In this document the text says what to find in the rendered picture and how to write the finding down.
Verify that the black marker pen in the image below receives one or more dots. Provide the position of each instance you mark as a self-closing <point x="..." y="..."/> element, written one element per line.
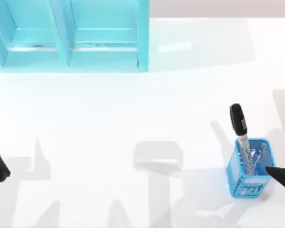
<point x="239" y="121"/>

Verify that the light blue rack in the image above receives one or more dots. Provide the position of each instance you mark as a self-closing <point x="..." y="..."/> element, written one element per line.
<point x="64" y="35"/>

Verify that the blue mesh pen holder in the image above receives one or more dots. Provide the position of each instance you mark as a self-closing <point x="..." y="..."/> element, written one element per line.
<point x="248" y="187"/>

